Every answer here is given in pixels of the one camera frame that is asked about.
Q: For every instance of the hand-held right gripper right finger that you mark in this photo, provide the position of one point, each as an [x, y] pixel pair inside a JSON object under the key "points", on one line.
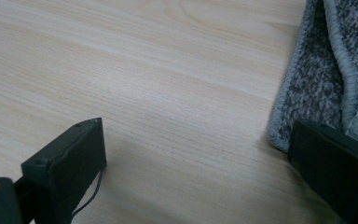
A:
{"points": [[335, 174]]}

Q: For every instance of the grey cloth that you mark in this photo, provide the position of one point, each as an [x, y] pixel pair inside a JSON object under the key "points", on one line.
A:
{"points": [[317, 87]]}

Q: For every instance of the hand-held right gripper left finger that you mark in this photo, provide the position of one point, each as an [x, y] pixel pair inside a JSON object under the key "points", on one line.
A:
{"points": [[65, 174]]}

